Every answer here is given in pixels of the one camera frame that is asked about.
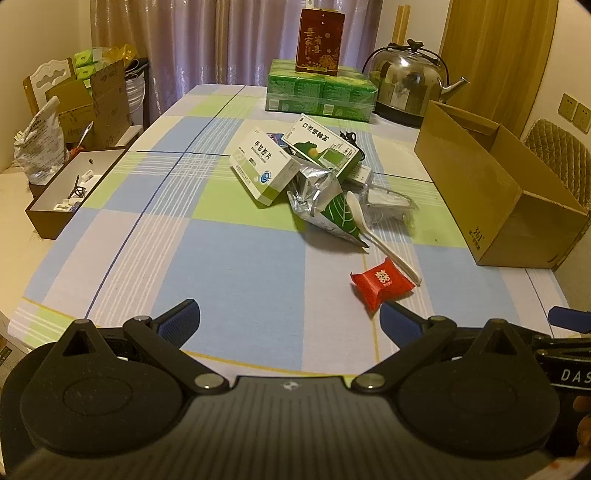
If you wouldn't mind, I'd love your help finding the stainless steel kettle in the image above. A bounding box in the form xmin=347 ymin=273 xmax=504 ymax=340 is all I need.
xmin=362 ymin=39 xmax=469 ymax=128

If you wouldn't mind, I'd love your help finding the green boxes stack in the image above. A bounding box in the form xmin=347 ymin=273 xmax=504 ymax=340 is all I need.
xmin=72 ymin=47 xmax=112 ymax=90

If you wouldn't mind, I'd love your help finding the silver foil pouch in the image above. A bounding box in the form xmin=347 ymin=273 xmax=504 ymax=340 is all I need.
xmin=287 ymin=160 xmax=368 ymax=248

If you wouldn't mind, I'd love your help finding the dark red gift box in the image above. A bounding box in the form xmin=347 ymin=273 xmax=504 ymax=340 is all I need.
xmin=295 ymin=8 xmax=345 ymax=76

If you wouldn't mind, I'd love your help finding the white green medicine box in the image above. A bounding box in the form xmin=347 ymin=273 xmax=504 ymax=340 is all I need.
xmin=229 ymin=128 xmax=301 ymax=206

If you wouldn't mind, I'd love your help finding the white charger box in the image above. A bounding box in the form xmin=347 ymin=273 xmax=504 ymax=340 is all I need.
xmin=346 ymin=163 xmax=373 ymax=186

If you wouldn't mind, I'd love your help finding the wall socket panel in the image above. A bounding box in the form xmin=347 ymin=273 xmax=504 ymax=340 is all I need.
xmin=572 ymin=103 xmax=591 ymax=134
xmin=558 ymin=93 xmax=578 ymax=122

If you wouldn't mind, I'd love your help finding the green tissue multipack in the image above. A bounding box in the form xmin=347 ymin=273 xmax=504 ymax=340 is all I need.
xmin=266 ymin=59 xmax=378 ymax=122

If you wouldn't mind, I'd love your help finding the purple curtain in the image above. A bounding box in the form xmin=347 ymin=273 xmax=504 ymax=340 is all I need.
xmin=89 ymin=0 xmax=385 ymax=122

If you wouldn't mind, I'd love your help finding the white plastic bag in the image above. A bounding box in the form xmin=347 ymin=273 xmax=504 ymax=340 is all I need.
xmin=14 ymin=96 xmax=67 ymax=186

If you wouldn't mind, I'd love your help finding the white bucket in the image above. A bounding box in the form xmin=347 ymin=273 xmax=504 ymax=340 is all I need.
xmin=125 ymin=73 xmax=146 ymax=125

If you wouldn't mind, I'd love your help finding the quilted chair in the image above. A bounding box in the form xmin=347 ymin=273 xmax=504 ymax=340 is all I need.
xmin=525 ymin=119 xmax=591 ymax=210

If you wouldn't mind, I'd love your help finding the black cable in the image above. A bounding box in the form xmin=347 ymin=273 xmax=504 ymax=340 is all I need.
xmin=339 ymin=130 xmax=366 ymax=163

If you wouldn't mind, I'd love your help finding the open cardboard box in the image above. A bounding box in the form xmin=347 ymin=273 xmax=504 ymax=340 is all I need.
xmin=415 ymin=101 xmax=590 ymax=269

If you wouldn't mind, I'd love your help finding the white green oral-liquid box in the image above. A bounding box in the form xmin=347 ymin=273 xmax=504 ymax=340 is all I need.
xmin=283 ymin=114 xmax=362 ymax=182

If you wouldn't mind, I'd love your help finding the white plastic spoon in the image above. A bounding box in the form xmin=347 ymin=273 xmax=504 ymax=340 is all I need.
xmin=345 ymin=191 xmax=423 ymax=286

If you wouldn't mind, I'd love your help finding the cardboard box on floor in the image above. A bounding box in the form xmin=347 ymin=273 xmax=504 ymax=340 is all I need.
xmin=46 ymin=60 xmax=130 ymax=149

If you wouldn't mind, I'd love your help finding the brown wooden door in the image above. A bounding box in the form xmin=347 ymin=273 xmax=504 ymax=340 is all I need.
xmin=440 ymin=0 xmax=559 ymax=137

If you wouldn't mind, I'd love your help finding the blue dental floss box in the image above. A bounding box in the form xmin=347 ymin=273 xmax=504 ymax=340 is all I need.
xmin=269 ymin=133 xmax=283 ymax=144

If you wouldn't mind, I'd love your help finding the brown tray box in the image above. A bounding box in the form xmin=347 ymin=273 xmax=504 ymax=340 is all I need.
xmin=25 ymin=148 xmax=126 ymax=240

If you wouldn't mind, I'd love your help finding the red candy box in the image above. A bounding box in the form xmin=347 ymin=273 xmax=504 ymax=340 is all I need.
xmin=349 ymin=258 xmax=415 ymax=312

